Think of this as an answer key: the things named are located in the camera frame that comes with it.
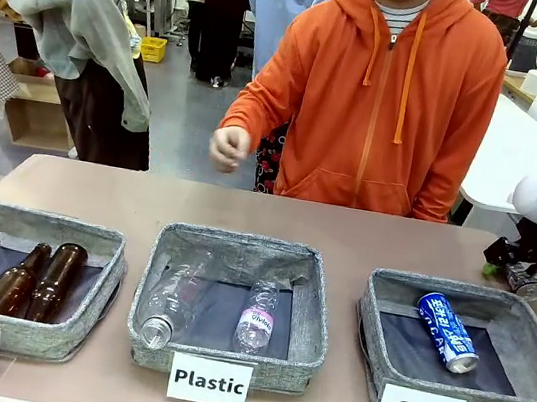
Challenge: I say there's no yellow plastic crate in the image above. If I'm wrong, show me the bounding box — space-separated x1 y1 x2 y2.
138 35 169 66

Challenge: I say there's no person in red top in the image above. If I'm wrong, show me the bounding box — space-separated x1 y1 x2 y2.
463 0 531 49

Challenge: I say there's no person in light blue shirt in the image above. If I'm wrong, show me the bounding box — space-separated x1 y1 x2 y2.
229 0 353 92

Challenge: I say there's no light wooden box shelf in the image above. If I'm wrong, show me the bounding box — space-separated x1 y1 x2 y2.
0 54 88 156

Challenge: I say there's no small pink-label plastic bottle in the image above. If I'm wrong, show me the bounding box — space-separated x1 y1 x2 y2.
230 277 283 358

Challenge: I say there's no white Plastic label sign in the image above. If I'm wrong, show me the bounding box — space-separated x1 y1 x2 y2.
164 348 257 402

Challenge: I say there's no person's right hand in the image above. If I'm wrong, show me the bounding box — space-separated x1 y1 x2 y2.
205 122 256 178

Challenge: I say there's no white paper roll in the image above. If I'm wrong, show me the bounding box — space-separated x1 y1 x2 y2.
520 66 537 99

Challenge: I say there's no dark patterned drink can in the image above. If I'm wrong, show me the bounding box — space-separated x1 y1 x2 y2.
500 261 537 304

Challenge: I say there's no person in orange hoodie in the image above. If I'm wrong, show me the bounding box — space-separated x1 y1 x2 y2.
203 0 520 230

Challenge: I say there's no large clear plastic bottle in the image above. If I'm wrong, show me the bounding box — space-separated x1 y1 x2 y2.
130 240 217 359

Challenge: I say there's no white side table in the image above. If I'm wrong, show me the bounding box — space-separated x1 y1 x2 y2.
450 88 537 238

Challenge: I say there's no black tripod pole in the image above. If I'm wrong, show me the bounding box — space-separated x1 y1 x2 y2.
504 0 537 66

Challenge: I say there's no orange sleeved right forearm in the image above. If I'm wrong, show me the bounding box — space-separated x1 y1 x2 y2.
217 28 307 146

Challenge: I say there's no person in dark trousers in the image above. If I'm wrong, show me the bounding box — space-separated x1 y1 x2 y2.
173 0 253 92

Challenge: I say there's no person in grey hoodie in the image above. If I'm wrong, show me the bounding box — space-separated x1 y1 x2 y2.
0 0 176 174

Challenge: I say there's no grey felt plastic basket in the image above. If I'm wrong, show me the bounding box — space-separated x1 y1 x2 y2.
120 215 345 401

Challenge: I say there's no red floral black skirt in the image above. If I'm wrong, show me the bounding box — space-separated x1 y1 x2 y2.
250 118 292 198

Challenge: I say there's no grey felt bottle basket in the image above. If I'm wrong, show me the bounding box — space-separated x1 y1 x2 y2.
0 201 135 372

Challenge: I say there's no brown glass beer bottle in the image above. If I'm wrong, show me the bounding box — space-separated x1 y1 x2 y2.
0 236 55 322
24 237 92 329

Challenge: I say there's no blue Pocari drink can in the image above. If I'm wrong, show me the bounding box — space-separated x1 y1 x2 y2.
407 289 489 378

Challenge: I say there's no grey felt can basket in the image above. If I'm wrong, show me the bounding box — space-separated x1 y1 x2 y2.
343 264 537 402

